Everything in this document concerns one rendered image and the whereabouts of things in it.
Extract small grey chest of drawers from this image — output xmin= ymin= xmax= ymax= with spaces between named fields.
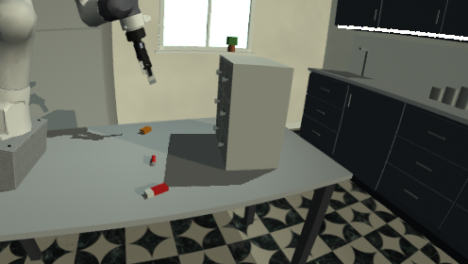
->
xmin=220 ymin=55 xmax=294 ymax=171

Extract grey drawer front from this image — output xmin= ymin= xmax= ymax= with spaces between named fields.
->
xmin=213 ymin=111 xmax=221 ymax=141
xmin=220 ymin=94 xmax=230 ymax=135
xmin=215 ymin=85 xmax=223 ymax=114
xmin=222 ymin=61 xmax=233 ymax=101
xmin=218 ymin=125 xmax=227 ymax=165
xmin=216 ymin=59 xmax=226 ymax=89

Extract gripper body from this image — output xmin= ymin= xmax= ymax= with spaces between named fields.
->
xmin=125 ymin=27 xmax=146 ymax=45

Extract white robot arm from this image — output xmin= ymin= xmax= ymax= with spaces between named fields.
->
xmin=0 ymin=0 xmax=151 ymax=140

